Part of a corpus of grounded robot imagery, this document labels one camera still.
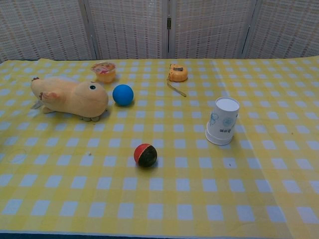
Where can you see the white cup with text print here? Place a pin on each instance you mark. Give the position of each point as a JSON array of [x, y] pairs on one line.
[[224, 117]]

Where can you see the red and black ball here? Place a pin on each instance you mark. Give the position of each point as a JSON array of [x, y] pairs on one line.
[[145, 156]]

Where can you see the blue ball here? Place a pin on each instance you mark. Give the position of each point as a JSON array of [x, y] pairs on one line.
[[122, 95]]

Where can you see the orange tape measure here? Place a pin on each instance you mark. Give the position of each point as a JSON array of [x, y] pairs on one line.
[[177, 73]]

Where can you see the orange jelly cup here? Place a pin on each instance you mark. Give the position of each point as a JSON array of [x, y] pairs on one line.
[[106, 74]]

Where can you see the yellow white checked tablecloth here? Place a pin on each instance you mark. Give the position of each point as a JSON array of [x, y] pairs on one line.
[[159, 199]]

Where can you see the beige plush animal toy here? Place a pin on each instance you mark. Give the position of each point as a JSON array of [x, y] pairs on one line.
[[74, 95]]

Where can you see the white woven folding screen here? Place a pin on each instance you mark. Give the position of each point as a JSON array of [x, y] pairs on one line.
[[129, 27]]

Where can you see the thin rubber band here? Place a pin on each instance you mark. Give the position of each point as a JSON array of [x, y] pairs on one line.
[[10, 152]]

